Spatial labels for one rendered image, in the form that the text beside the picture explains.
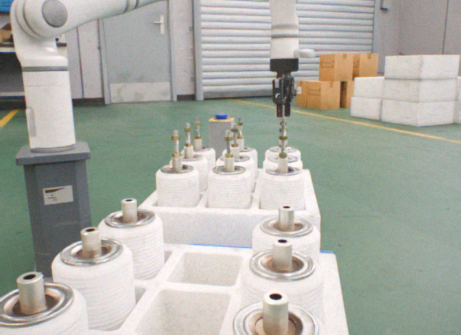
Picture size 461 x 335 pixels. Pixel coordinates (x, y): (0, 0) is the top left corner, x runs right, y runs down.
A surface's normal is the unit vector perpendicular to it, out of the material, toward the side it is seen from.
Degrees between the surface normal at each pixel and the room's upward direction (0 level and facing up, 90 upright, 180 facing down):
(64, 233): 90
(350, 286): 0
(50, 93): 90
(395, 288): 0
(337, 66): 90
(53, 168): 93
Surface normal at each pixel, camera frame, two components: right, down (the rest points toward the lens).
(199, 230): -0.12, 0.22
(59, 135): 0.67, 0.16
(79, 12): 0.85, 0.26
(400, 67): -0.93, 0.10
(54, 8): 0.79, 0.01
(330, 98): 0.35, 0.21
